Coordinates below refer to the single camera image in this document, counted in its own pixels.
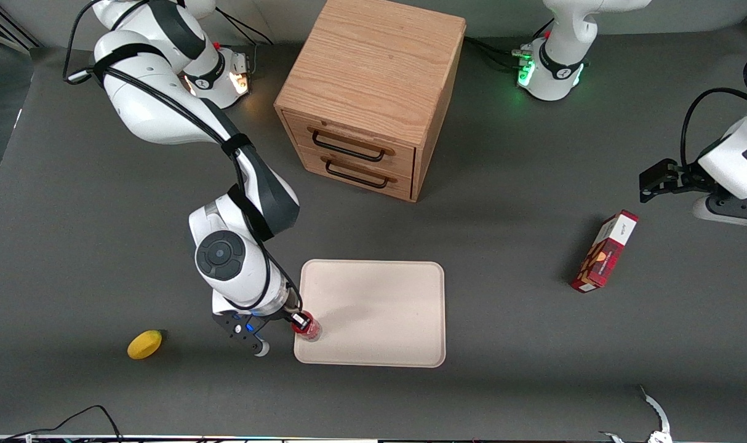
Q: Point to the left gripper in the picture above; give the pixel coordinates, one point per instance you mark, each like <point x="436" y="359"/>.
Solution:
<point x="685" y="173"/>

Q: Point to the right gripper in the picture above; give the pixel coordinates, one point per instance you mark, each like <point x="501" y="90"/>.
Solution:
<point x="289" y="314"/>

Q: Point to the red coke bottle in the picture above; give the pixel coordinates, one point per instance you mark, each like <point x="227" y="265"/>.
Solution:
<point x="313" y="332"/>

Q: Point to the beige plastic tray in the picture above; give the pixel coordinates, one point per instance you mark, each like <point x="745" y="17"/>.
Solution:
<point x="379" y="314"/>

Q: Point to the red cookie box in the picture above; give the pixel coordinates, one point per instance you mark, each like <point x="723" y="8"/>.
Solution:
<point x="604" y="252"/>

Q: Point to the yellow lemon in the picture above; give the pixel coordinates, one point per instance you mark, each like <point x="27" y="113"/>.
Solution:
<point x="144" y="344"/>

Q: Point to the wooden drawer cabinet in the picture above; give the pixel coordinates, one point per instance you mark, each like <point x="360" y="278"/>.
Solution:
<point x="373" y="80"/>

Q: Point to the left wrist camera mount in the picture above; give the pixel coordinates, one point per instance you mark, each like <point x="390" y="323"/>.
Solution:
<point x="727" y="209"/>

